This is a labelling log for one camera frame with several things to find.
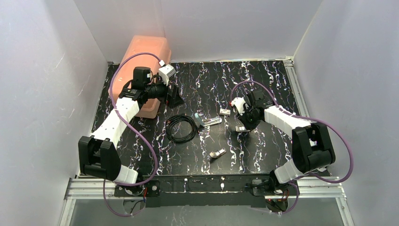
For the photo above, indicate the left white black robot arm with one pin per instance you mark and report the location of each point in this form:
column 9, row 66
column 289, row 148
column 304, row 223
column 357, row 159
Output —
column 97, row 153

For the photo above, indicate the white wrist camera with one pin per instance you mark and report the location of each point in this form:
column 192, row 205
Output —
column 238, row 105
column 165, row 72

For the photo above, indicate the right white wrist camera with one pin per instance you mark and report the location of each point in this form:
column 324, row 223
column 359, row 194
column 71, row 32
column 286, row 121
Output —
column 238, row 105

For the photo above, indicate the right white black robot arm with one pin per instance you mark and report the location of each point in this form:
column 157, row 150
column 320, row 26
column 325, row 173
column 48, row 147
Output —
column 311, row 144

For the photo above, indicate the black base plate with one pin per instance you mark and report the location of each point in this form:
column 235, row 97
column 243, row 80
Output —
column 206, row 190

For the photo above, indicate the aluminium frame rail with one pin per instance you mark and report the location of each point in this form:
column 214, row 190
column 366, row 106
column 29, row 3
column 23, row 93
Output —
column 206, row 88

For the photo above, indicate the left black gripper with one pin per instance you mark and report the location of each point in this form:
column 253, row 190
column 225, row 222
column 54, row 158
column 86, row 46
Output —
column 170, row 96

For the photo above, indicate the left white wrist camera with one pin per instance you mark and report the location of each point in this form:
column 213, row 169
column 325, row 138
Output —
column 165, row 72

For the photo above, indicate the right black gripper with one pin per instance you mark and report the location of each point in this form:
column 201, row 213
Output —
column 246, row 121

